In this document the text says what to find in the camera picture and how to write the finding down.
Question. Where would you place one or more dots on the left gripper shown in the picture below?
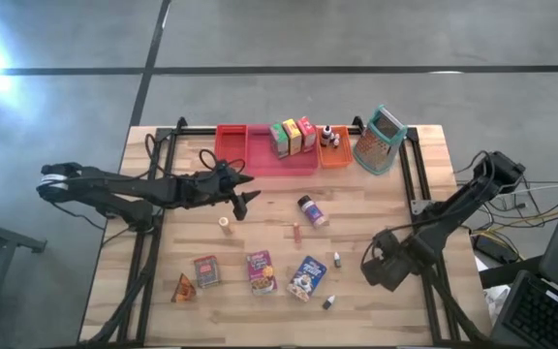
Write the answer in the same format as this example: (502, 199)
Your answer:
(208, 189)

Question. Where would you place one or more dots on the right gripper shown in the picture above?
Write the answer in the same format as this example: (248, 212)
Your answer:
(385, 272)

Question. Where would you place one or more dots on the small green carton box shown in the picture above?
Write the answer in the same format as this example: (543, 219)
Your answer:
(280, 143)

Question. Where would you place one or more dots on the small yellow carton box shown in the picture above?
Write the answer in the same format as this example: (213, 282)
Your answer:
(292, 139)

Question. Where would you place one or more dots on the small red cereal box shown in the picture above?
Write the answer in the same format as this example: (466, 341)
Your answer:
(308, 136)

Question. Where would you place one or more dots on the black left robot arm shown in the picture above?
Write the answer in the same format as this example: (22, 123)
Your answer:
(114, 186)

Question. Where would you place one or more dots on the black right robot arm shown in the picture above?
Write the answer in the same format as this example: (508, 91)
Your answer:
(453, 208)

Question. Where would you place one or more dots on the yellow squeeze bottle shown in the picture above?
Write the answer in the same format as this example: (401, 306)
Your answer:
(225, 224)

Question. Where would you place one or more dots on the pink plastic tray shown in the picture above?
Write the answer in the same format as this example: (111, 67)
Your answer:
(262, 155)

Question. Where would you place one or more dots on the small red plastic basket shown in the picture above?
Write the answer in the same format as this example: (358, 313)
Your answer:
(230, 145)

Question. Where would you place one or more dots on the grey metal mounting plate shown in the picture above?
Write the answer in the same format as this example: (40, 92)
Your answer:
(422, 207)

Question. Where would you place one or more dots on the spice jar purple label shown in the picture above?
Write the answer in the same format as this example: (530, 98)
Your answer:
(314, 213)

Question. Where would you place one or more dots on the Frosted Flakes cereal box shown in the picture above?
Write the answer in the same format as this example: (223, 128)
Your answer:
(305, 278)

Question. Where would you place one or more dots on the Raisin Bran cereal box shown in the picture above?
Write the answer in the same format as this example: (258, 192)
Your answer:
(261, 271)

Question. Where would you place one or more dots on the red patterned tin box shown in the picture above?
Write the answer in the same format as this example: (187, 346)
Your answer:
(206, 271)

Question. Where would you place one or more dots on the small orange plastic basket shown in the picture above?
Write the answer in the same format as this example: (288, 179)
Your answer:
(334, 159)

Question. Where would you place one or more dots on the black power brick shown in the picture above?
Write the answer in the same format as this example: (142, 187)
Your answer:
(492, 248)

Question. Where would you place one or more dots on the orange triangular snack bag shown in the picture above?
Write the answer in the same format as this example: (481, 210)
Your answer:
(183, 291)

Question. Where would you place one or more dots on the white crumpled bag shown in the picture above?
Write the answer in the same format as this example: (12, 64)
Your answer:
(497, 303)

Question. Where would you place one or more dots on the steel box grater teal trim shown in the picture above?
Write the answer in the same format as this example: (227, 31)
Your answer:
(376, 155)

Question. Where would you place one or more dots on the black keyboard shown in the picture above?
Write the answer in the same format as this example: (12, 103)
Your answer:
(550, 325)

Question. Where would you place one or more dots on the black aluminium rig frame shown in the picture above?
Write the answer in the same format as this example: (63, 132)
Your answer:
(189, 131)

